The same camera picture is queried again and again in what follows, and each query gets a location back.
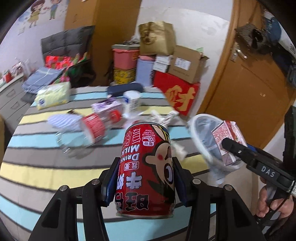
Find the red white milk carton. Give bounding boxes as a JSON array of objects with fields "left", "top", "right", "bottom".
[{"left": 212, "top": 120, "right": 247, "bottom": 166}]

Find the red cartoon drink can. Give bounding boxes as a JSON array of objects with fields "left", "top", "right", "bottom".
[{"left": 114, "top": 122, "right": 175, "bottom": 219}]

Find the clear plastic water bottle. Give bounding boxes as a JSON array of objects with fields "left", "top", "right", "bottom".
[{"left": 55, "top": 108, "right": 123, "bottom": 151}]

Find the white wrapper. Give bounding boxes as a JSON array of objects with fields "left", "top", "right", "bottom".
[{"left": 147, "top": 110, "right": 179, "bottom": 128}]

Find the white foam fruit net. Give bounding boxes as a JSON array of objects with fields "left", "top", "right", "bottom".
[{"left": 47, "top": 113, "right": 82, "bottom": 132}]

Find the purple milk carton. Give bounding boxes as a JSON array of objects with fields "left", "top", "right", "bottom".
[{"left": 91, "top": 97, "right": 123, "bottom": 116}]

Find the white blue yogurt cup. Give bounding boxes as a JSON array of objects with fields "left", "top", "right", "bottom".
[{"left": 123, "top": 90, "right": 141, "bottom": 114}]

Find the white trash bin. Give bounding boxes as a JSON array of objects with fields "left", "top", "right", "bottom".
[{"left": 188, "top": 113, "right": 243, "bottom": 186}]

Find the person's right hand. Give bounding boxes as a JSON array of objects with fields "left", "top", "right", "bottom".
[{"left": 255, "top": 186, "right": 295, "bottom": 222}]

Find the wooden door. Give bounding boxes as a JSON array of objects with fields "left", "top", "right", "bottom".
[{"left": 198, "top": 1, "right": 295, "bottom": 149}]

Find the striped tablecloth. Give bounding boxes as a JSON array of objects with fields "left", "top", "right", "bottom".
[{"left": 1, "top": 87, "right": 209, "bottom": 240}]

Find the red gift box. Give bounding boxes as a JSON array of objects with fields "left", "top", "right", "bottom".
[{"left": 153, "top": 71, "right": 200, "bottom": 116}]

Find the open cardboard box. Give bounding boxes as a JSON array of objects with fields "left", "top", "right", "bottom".
[{"left": 168, "top": 45, "right": 209, "bottom": 84}]

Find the dark hanging bag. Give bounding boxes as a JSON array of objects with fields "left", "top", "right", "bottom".
[{"left": 235, "top": 23, "right": 271, "bottom": 55}]

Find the grey drawer cabinet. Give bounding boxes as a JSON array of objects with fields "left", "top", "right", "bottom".
[{"left": 0, "top": 74, "right": 30, "bottom": 135}]

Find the yellow tissue pack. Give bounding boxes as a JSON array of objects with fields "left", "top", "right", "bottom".
[{"left": 35, "top": 82, "right": 71, "bottom": 110}]

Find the small white boxes stack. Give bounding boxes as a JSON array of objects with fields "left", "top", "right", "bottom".
[{"left": 152, "top": 55, "right": 172, "bottom": 73}]

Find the lavender cylindrical container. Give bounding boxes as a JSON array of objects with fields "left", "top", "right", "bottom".
[{"left": 135, "top": 55, "right": 155, "bottom": 87}]

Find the navy glasses case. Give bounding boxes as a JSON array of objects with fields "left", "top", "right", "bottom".
[{"left": 107, "top": 82, "right": 144, "bottom": 97}]

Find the folded blue cloth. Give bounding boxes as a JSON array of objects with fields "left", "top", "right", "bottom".
[{"left": 22, "top": 67, "right": 65, "bottom": 94}]

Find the red cup on cabinet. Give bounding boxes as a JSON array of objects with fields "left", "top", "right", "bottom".
[{"left": 4, "top": 71, "right": 13, "bottom": 83}]

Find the brown paper bag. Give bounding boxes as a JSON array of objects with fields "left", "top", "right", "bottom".
[{"left": 138, "top": 21, "right": 176, "bottom": 56}]

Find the yellow patterned box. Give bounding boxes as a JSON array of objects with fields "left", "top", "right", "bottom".
[{"left": 113, "top": 68, "right": 136, "bottom": 84}]

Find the red plaid blanket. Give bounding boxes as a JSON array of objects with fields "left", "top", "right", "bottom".
[{"left": 45, "top": 52, "right": 89, "bottom": 84}]

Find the pink plastic bin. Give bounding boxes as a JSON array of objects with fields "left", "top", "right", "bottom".
[{"left": 113, "top": 49, "right": 139, "bottom": 70}]

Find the grey padded chair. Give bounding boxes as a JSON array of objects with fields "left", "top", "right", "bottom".
[{"left": 41, "top": 26, "right": 95, "bottom": 61}]

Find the wooden wardrobe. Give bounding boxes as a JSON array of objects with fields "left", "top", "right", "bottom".
[{"left": 64, "top": 0, "right": 141, "bottom": 86}]

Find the silver door handle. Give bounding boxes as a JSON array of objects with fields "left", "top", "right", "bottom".
[{"left": 230, "top": 42, "right": 247, "bottom": 62}]

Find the cartoon couple wall sticker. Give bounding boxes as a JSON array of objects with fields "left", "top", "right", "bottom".
[{"left": 28, "top": 0, "right": 61, "bottom": 28}]

